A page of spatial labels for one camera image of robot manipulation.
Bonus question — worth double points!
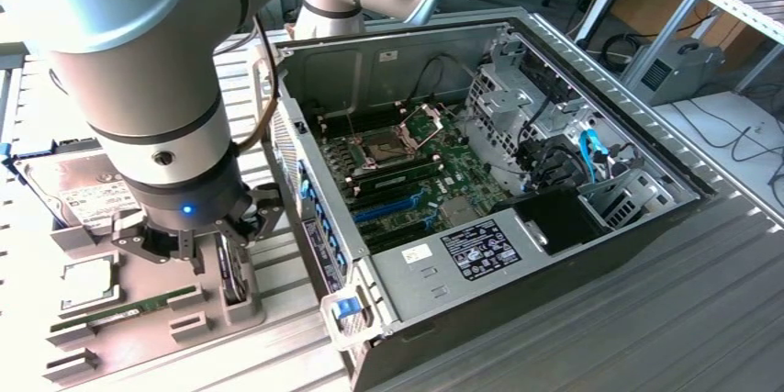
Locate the blue SATA wire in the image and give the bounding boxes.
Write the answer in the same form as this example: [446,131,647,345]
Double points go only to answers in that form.
[578,129,614,185]

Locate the silver disk bay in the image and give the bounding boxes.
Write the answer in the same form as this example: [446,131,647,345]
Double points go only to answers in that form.
[579,169,682,232]

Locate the black power wires bundle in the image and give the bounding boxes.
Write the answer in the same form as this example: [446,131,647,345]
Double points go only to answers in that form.
[518,132,583,191]

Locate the black plastic shroud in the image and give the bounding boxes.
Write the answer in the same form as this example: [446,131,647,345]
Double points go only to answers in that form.
[493,187,614,258]

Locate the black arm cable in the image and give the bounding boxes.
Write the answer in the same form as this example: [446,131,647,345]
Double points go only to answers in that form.
[230,15,278,154]

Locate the open PC case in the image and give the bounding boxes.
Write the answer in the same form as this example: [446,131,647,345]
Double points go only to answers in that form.
[245,6,718,392]

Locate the green RAM stick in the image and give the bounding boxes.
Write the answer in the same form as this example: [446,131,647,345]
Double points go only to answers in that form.
[49,285,202,333]

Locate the installed RAM stick with label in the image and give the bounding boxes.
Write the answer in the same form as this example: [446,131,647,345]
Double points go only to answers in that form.
[355,166,443,194]

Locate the green motherboard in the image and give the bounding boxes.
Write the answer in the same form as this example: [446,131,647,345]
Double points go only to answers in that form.
[318,105,522,255]

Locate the black graphics card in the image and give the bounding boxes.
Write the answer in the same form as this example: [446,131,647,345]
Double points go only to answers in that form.
[214,226,253,308]

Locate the blue expansion slot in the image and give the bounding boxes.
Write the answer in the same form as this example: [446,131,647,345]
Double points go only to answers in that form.
[354,196,414,223]

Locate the CPU socket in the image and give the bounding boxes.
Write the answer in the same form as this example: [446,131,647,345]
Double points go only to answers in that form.
[358,132,410,168]

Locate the silver chipset heatsink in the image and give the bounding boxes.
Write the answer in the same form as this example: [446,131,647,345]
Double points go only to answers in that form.
[439,196,483,228]

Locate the hard disk in blue caddy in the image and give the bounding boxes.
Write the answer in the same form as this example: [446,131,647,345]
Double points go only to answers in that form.
[0,134,146,232]

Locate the aluminium frame table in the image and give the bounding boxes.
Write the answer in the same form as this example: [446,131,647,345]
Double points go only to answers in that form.
[618,0,784,93]

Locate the grey control box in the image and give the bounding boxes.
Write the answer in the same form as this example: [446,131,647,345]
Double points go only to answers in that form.
[637,37,729,106]

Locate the grey power supply unit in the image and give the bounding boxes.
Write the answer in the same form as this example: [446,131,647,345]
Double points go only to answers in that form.
[370,206,553,324]

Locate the silver drive cage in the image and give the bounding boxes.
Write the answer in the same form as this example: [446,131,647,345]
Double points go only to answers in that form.
[462,63,594,182]

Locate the grey parts rack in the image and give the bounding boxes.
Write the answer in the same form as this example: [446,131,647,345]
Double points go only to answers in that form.
[39,212,269,384]

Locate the metal socket cover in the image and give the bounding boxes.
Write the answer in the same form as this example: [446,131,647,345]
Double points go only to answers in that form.
[398,105,453,154]

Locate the silver CPU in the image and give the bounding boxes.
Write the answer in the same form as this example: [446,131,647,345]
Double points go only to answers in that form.
[59,259,122,313]

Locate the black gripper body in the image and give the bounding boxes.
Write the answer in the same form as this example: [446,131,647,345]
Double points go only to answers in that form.
[126,152,257,251]

